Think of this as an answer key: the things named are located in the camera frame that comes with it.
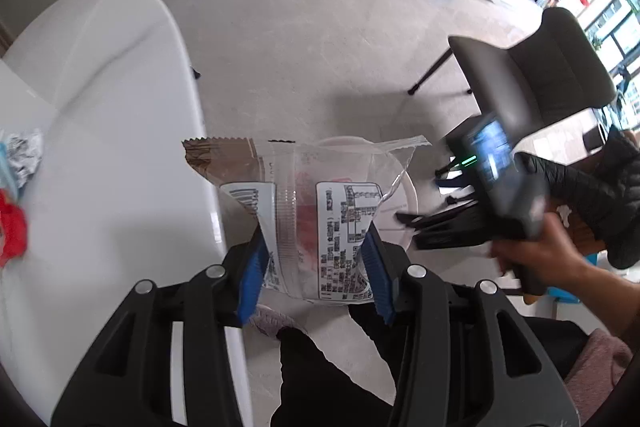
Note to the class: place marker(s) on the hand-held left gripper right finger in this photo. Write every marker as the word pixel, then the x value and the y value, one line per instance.
pixel 378 277

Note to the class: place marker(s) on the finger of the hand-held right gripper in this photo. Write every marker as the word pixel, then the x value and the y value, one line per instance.
pixel 455 237
pixel 440 216

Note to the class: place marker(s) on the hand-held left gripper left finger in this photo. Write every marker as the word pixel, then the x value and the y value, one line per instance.
pixel 252 277

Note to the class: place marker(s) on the white round trash bin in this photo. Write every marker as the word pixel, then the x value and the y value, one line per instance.
pixel 400 207

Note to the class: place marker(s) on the clear packet with white label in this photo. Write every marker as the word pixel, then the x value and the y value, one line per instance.
pixel 330 227

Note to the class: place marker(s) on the person's right forearm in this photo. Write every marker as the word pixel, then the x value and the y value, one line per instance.
pixel 612 299

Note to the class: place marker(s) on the person's right hand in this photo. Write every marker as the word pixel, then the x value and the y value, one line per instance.
pixel 550 262

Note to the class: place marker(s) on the person's grey shoe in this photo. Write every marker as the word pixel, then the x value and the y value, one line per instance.
pixel 272 322

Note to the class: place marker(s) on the person's black trouser leg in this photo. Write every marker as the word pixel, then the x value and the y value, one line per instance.
pixel 320 377

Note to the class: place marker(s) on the dark grey chair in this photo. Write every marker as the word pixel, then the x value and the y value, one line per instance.
pixel 550 67

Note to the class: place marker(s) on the pink fleece clothing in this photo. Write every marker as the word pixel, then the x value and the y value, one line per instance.
pixel 595 372

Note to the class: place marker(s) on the red crumpled plastic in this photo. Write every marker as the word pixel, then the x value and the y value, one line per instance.
pixel 12 227

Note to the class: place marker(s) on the silver crumpled wrapper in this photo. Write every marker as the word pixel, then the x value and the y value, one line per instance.
pixel 25 154

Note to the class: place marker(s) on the blue face mask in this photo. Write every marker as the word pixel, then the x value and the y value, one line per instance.
pixel 7 172

